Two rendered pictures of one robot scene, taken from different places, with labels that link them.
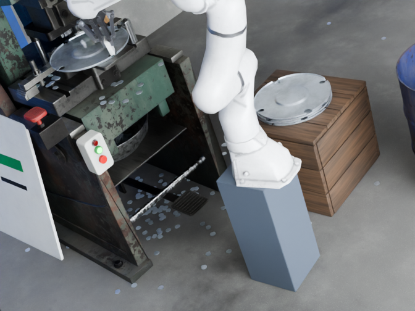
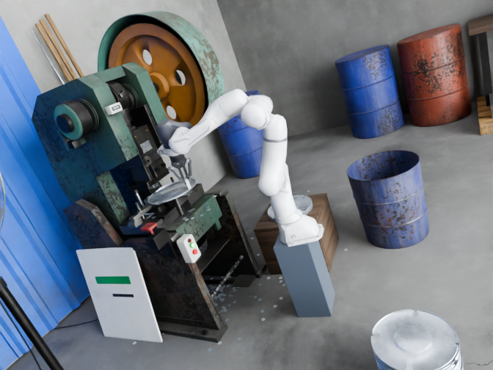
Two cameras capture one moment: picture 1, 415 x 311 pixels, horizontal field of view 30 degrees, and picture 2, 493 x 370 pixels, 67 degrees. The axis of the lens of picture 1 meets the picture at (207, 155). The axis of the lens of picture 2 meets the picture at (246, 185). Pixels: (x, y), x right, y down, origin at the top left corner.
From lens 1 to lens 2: 0.89 m
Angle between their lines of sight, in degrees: 23
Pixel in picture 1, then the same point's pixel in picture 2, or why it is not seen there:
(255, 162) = (299, 227)
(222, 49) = (276, 150)
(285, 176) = (318, 233)
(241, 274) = (290, 316)
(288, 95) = not seen: hidden behind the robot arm
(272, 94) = not seen: hidden behind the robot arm
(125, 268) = (210, 333)
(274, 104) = not seen: hidden behind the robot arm
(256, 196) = (303, 249)
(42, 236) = (145, 328)
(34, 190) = (140, 295)
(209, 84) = (270, 175)
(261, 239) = (306, 282)
